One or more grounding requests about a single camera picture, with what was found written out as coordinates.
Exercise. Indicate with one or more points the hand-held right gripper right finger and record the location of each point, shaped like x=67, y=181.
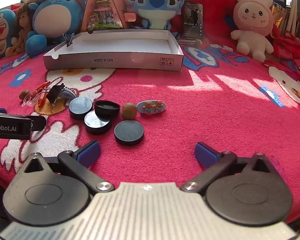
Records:
x=206, y=155

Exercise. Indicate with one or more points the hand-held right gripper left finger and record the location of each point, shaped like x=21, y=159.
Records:
x=88, y=153

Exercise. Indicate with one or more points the small red plastic piece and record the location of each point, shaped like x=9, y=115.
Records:
x=41, y=100
x=42, y=85

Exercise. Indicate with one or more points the black round disc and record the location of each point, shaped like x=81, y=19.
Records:
x=97, y=125
x=80, y=107
x=128, y=132

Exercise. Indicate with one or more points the small brown walnut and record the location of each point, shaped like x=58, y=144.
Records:
x=23, y=95

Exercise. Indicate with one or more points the black binder clip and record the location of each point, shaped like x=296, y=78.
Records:
x=70, y=41
x=54, y=92

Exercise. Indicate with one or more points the blue bear hair clip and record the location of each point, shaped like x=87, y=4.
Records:
x=69, y=94
x=151, y=107

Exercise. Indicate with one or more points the black round cap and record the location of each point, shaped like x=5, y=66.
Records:
x=107, y=112

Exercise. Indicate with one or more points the large brown walnut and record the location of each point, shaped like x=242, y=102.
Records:
x=129, y=111

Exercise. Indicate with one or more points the white cardboard box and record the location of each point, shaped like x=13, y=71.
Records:
x=115, y=60

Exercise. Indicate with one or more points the pink cartoon printed blanket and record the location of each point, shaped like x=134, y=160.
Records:
x=202, y=100

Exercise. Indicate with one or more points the blue robot cat plush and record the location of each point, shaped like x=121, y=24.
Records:
x=1, y=30

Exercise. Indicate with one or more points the brown-haired doll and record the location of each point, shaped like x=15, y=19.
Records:
x=23, y=25

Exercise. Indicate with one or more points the blue round mouse plush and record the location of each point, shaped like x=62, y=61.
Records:
x=55, y=17

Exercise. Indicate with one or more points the pink triangular toy box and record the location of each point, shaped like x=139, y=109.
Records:
x=102, y=10

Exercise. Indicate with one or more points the black smartphone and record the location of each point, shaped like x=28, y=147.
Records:
x=192, y=20

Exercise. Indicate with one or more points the red crumpled cloth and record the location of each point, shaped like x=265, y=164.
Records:
x=288, y=46

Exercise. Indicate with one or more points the small pink box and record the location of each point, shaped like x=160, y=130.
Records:
x=130, y=16

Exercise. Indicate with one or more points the pink rabbit plush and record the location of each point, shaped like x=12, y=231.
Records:
x=252, y=15

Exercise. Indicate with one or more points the blue alien plush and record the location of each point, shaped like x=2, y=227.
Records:
x=155, y=2

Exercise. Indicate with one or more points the white plastic stand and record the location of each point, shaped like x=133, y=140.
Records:
x=293, y=10

